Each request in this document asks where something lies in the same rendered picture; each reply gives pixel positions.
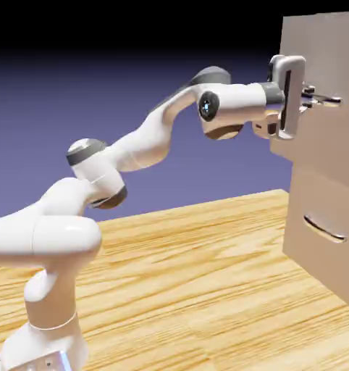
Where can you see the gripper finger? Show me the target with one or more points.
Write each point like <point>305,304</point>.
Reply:
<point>307,106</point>
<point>308,89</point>

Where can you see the light wooden cabinet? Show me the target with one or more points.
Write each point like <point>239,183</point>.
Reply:
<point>348,20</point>

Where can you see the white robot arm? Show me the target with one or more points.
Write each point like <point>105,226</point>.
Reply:
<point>139,145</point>

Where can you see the wooden drawer front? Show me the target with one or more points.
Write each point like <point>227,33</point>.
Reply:
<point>331,139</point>
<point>322,275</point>

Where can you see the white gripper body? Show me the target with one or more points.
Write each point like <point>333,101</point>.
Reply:
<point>294,87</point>

